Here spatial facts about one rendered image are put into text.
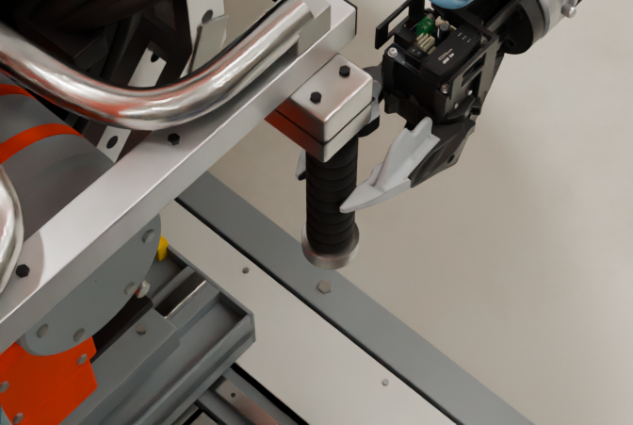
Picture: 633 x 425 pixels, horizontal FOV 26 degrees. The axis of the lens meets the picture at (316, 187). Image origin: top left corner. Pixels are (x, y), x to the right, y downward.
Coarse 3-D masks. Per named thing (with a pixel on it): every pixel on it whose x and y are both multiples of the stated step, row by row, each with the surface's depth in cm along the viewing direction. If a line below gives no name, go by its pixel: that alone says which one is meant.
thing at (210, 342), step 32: (160, 256) 172; (160, 288) 171; (192, 288) 167; (192, 320) 167; (224, 320) 169; (192, 352) 166; (224, 352) 167; (160, 384) 164; (192, 384) 165; (128, 416) 162; (160, 416) 162
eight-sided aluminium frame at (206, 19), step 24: (168, 0) 114; (192, 0) 109; (216, 0) 112; (144, 24) 116; (168, 24) 114; (192, 24) 111; (216, 24) 114; (144, 48) 116; (168, 48) 115; (192, 48) 114; (216, 48) 116; (120, 72) 118; (144, 72) 118; (168, 72) 115; (96, 144) 119; (120, 144) 122
